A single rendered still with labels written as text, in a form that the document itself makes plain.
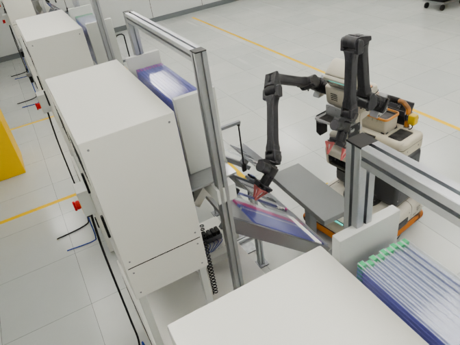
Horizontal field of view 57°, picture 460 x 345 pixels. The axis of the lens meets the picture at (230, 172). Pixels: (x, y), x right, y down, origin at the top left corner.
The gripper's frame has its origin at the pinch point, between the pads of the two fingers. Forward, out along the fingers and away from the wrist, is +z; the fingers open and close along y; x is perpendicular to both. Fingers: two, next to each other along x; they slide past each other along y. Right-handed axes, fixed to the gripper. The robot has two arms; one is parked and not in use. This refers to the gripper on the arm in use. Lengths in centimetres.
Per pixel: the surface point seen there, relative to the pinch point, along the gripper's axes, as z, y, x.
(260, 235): 4.4, 38.3, -21.6
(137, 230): 16, 39, -78
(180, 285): 57, 6, -19
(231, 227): 3, 43, -43
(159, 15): -93, -774, 197
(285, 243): 4.4, 38.0, -4.3
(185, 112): -28, 29, -79
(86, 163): -2, 40, -106
